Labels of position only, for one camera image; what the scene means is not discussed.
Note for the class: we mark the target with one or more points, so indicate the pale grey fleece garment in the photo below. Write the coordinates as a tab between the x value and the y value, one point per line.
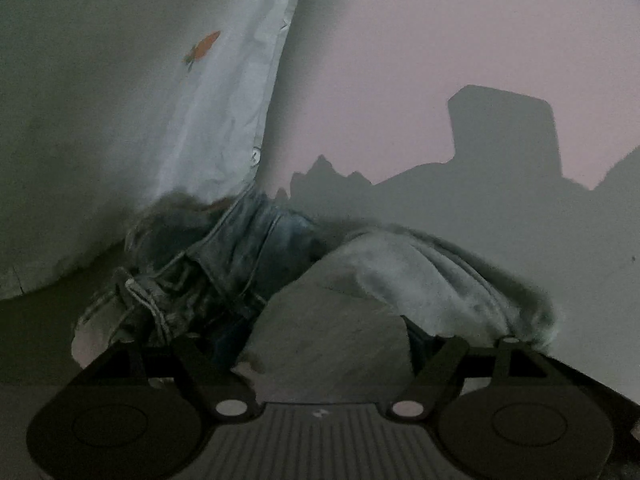
425	270

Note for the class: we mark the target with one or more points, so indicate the blue denim garment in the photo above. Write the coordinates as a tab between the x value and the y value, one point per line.
235	255

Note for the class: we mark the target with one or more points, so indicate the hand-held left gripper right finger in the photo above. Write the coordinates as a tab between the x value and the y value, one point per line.
450	356

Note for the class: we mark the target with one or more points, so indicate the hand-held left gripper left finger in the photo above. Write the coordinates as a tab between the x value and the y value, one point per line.
187	356

